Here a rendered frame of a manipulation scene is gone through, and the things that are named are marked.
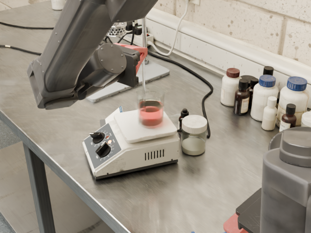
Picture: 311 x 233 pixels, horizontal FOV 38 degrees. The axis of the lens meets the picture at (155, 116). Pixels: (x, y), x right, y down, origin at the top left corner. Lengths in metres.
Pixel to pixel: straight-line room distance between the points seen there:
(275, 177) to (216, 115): 0.93
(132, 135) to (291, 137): 0.68
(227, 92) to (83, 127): 0.40
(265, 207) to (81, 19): 0.32
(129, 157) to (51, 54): 0.40
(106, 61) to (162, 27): 0.88
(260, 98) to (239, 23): 0.31
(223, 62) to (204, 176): 0.52
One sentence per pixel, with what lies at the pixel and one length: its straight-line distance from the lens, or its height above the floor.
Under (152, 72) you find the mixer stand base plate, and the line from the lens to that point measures 1.43.
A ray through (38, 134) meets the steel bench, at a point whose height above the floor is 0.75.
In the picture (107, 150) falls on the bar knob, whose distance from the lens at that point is 0.99.
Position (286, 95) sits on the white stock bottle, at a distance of 1.15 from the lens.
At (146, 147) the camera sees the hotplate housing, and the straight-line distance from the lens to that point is 0.98.
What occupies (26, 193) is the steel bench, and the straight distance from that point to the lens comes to 2.05.
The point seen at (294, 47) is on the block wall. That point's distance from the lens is 1.30.
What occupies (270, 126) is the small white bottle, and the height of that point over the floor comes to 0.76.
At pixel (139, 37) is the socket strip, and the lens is 1.63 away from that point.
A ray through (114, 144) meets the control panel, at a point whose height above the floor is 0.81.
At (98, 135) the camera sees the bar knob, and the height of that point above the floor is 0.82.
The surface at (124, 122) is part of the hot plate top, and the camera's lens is 1.02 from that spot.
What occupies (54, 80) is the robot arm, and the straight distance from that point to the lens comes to 0.69.
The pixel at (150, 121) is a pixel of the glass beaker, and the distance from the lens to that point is 0.98.
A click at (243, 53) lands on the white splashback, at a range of 1.36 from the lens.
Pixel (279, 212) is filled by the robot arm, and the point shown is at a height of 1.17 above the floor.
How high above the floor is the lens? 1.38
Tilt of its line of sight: 31 degrees down
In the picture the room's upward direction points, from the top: straight up
